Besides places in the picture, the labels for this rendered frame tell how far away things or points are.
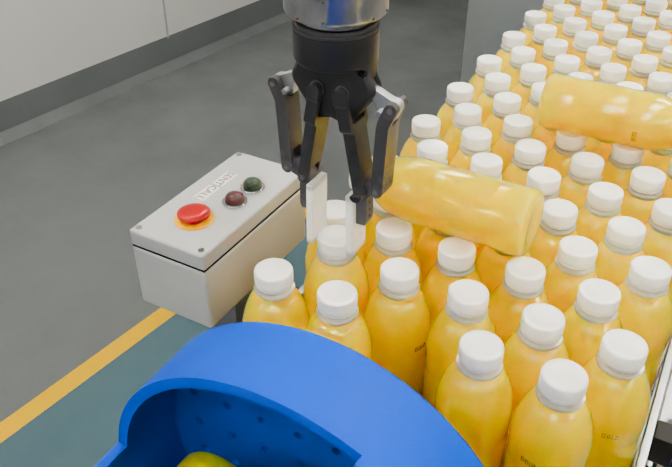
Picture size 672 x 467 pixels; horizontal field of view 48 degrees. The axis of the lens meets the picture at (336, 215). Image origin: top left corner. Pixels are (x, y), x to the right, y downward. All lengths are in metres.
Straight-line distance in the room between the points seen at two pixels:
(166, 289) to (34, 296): 1.78
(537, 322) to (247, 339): 0.31
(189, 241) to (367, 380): 0.39
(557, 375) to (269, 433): 0.25
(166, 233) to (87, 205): 2.21
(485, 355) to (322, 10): 0.32
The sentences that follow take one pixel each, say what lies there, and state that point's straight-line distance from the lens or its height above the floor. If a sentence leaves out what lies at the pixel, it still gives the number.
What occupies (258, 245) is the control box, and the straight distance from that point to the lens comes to 0.86.
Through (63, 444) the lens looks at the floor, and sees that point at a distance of 2.13.
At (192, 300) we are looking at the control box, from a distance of 0.83.
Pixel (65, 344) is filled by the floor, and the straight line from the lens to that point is 2.40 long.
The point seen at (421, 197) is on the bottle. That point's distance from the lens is 0.77.
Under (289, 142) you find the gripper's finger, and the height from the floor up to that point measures 1.22.
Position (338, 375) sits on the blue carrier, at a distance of 0.45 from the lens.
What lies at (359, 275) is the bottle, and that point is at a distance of 0.77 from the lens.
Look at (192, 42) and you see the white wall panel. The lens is 4.27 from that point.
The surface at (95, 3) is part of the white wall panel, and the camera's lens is 3.83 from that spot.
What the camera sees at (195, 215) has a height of 1.11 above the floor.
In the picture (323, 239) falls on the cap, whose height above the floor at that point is 1.12.
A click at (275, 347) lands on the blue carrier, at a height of 1.23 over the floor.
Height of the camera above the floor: 1.56
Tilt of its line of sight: 34 degrees down
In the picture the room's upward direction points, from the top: straight up
